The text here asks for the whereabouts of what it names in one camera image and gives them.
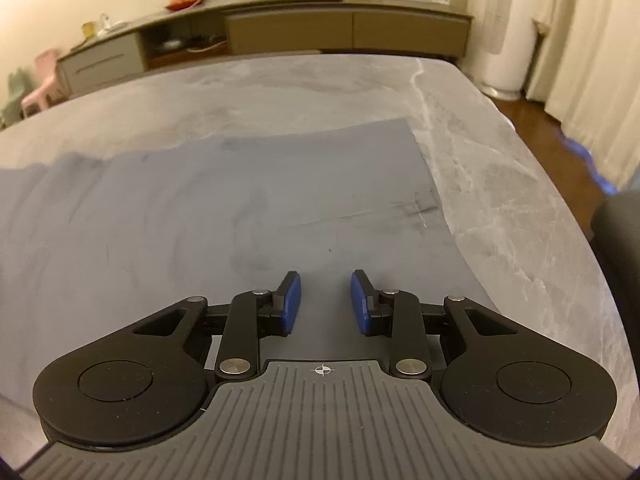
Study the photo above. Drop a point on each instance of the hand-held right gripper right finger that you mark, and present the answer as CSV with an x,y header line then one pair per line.
x,y
361,305

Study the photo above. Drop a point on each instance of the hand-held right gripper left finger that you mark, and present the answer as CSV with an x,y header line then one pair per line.
x,y
290,305

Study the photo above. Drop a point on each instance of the grey shirt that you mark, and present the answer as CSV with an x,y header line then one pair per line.
x,y
200,210

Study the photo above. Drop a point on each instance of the grey television cabinet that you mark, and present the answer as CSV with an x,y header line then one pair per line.
x,y
290,32

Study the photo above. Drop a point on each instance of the white standing air conditioner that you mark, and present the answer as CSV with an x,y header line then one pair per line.
x,y
517,40

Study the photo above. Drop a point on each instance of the red fruit plate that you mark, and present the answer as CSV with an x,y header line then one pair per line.
x,y
185,1

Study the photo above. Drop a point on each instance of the white lace cover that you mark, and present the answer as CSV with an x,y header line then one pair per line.
x,y
490,5

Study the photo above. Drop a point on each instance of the pink child chair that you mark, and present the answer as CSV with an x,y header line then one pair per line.
x,y
47,80

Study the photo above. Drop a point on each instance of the cream curtain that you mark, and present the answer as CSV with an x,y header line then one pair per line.
x,y
585,60

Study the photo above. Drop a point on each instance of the gold cup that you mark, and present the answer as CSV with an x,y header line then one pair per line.
x,y
89,29

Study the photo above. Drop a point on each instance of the green child chair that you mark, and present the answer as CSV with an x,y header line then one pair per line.
x,y
12,95

